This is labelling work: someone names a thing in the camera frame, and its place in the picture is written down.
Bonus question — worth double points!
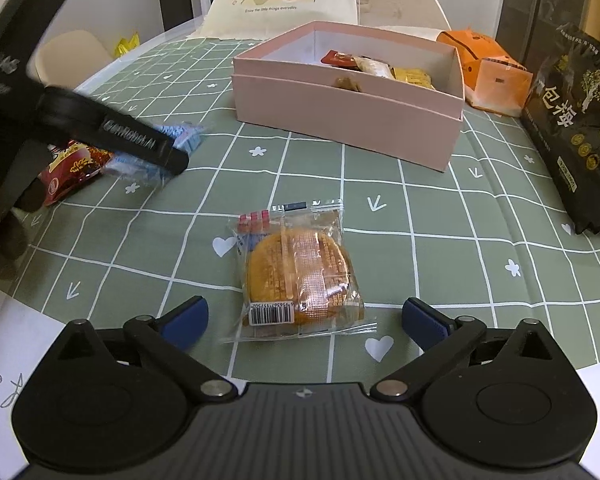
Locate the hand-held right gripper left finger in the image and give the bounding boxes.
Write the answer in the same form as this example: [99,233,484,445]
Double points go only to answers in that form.
[55,296,238,403]

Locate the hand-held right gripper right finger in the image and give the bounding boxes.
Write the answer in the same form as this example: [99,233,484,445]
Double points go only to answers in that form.
[372,297,553,403]

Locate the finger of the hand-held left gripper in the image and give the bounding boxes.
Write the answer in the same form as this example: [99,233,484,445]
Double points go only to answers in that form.
[36,86,191,176]

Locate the light blue snack packet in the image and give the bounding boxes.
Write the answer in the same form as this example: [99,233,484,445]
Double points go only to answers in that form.
[102,119,208,187]

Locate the round cake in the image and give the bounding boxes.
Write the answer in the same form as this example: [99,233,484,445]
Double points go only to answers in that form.
[224,199,378,343]

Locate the pink cardboard box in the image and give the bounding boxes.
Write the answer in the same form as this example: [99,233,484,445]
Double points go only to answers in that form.
[231,20,465,173]

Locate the red packet with orange fruits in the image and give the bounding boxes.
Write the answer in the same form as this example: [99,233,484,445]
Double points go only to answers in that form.
[321,49,359,69]

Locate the yellow snack packet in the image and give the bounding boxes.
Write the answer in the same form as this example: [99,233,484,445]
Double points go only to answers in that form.
[391,66,434,92]

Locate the white roll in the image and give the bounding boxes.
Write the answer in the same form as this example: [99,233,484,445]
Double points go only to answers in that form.
[355,56,397,80]

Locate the person's left hand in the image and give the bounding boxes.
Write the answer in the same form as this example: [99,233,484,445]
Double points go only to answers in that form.
[0,206,32,282]

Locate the beige chair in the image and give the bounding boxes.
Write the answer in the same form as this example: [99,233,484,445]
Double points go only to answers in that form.
[34,30,112,85]

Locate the large red snack packet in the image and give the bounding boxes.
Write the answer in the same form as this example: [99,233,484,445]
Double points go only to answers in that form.
[39,141,115,207]

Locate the yellow plastic bag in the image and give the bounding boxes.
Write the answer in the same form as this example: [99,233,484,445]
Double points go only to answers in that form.
[112,31,142,59]

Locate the green checked tablecloth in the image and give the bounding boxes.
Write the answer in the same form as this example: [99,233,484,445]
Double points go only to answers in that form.
[0,24,600,378]

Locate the white table cover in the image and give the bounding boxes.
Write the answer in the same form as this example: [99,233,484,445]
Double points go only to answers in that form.
[0,275,600,461]

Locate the black snack bag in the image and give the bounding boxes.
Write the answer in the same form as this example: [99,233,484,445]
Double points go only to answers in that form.
[521,21,600,246]

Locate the orange paper box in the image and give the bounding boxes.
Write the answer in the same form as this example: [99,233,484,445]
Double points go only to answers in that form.
[436,29,535,117]

